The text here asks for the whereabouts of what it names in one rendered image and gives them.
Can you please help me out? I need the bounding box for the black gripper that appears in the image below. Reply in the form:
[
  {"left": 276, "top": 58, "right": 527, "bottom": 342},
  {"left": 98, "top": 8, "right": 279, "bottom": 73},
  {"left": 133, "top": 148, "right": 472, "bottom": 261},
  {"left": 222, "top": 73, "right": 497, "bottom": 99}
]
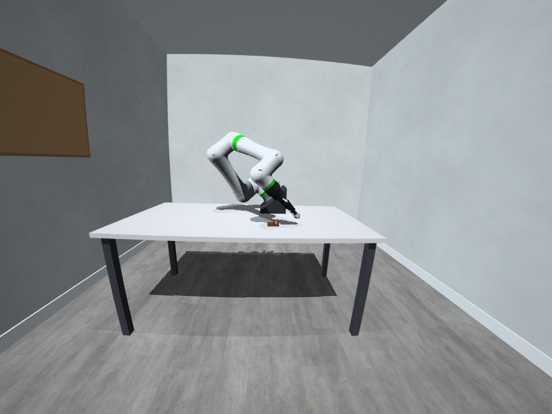
[{"left": 272, "top": 189, "right": 300, "bottom": 218}]

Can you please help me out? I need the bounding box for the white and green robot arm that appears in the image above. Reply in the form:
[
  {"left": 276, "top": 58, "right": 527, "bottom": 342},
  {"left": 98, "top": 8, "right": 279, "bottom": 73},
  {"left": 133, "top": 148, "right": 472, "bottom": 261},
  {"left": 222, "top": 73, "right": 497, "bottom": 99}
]
[{"left": 207, "top": 132, "right": 283, "bottom": 204}]

